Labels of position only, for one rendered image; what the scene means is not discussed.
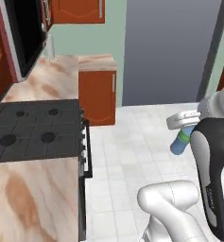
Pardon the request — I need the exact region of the silver wall cupboard handle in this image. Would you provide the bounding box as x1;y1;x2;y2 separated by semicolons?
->
98;0;104;19

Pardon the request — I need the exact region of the orange base cupboard door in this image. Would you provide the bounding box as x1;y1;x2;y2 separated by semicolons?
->
78;70;117;127

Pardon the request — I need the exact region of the black oven front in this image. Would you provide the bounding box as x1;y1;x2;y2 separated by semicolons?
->
78;108;90;242

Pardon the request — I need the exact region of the black gas hob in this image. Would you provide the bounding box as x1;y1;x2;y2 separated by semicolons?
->
0;98;85;164

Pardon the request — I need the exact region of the black microwave oven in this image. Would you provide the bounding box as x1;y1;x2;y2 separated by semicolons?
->
0;0;49;83

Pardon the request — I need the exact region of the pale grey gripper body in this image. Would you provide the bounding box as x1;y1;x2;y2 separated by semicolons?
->
165;110;202;130

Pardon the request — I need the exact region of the black oven door handle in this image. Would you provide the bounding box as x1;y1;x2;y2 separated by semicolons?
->
84;118;94;179

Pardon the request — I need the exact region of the orange wall cupboard door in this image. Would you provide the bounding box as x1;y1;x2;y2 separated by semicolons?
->
50;0;106;25

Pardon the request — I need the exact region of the blue bottle with green band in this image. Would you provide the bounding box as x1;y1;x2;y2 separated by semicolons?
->
169;126;196;156

